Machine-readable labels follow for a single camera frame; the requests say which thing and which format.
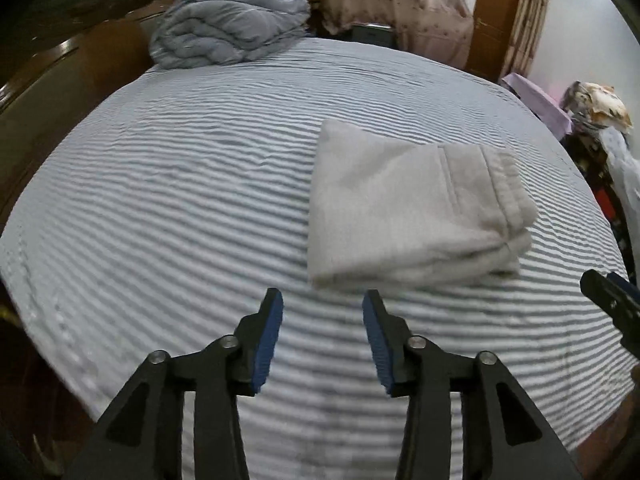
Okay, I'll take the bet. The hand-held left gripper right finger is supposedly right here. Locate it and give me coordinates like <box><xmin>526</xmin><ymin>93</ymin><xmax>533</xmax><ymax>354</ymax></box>
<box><xmin>362</xmin><ymin>289</ymin><xmax>583</xmax><ymax>480</ymax></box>

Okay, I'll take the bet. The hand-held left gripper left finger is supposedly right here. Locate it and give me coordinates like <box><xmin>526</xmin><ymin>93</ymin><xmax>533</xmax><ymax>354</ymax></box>
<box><xmin>62</xmin><ymin>287</ymin><xmax>285</xmax><ymax>480</ymax></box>

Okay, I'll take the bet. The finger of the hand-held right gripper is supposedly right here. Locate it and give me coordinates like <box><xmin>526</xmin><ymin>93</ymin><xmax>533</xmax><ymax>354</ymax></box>
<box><xmin>606</xmin><ymin>271</ymin><xmax>640</xmax><ymax>305</ymax></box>
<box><xmin>580</xmin><ymin>269</ymin><xmax>640</xmax><ymax>361</ymax></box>

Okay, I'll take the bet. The white towel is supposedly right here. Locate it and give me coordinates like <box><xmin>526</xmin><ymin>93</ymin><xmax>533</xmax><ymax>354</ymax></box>
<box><xmin>306</xmin><ymin>118</ymin><xmax>540</xmax><ymax>292</ymax></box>

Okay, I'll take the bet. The light blue dotted bedding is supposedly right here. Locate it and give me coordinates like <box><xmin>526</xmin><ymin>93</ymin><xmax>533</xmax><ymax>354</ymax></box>
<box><xmin>597</xmin><ymin>125</ymin><xmax>640</xmax><ymax>221</ymax></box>

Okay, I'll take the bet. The pile of dark clothes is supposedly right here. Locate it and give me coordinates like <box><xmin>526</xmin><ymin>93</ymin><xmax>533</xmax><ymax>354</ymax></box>
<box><xmin>560</xmin><ymin>125</ymin><xmax>640</xmax><ymax>281</ymax></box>

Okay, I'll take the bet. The floral pillow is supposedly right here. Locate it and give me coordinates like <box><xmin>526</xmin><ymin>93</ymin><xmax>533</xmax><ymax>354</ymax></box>
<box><xmin>562</xmin><ymin>80</ymin><xmax>633</xmax><ymax>135</ymax></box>

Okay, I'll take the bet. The grey striped bed sheet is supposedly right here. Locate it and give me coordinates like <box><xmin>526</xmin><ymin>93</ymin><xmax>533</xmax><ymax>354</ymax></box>
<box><xmin>0</xmin><ymin>35</ymin><xmax>633</xmax><ymax>480</ymax></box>

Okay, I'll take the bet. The lilac folded cloth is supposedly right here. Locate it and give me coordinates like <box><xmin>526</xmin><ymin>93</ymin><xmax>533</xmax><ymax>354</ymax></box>
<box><xmin>500</xmin><ymin>72</ymin><xmax>573</xmax><ymax>138</ymax></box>

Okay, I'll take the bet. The beige patterned drape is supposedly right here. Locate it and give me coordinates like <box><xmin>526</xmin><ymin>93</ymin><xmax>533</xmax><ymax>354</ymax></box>
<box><xmin>502</xmin><ymin>0</ymin><xmax>553</xmax><ymax>81</ymax></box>

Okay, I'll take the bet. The brown wooden door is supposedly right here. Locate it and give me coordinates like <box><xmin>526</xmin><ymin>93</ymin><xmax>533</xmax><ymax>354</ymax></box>
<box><xmin>465</xmin><ymin>0</ymin><xmax>523</xmax><ymax>83</ymax></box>

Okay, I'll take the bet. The black storage box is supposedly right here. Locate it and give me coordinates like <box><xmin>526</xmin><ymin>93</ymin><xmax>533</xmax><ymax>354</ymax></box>
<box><xmin>350</xmin><ymin>22</ymin><xmax>396</xmax><ymax>50</ymax></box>

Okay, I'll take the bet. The folded grey quilt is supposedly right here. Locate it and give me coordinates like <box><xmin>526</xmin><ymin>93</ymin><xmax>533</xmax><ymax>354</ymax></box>
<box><xmin>149</xmin><ymin>0</ymin><xmax>312</xmax><ymax>70</ymax></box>

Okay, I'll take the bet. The dark wooden headboard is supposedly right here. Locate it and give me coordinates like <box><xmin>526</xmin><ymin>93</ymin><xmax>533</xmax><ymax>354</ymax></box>
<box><xmin>0</xmin><ymin>0</ymin><xmax>225</xmax><ymax>241</ymax></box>

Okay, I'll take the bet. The pink patterned curtain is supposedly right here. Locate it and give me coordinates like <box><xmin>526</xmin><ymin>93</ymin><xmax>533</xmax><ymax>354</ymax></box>
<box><xmin>305</xmin><ymin>0</ymin><xmax>475</xmax><ymax>68</ymax></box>

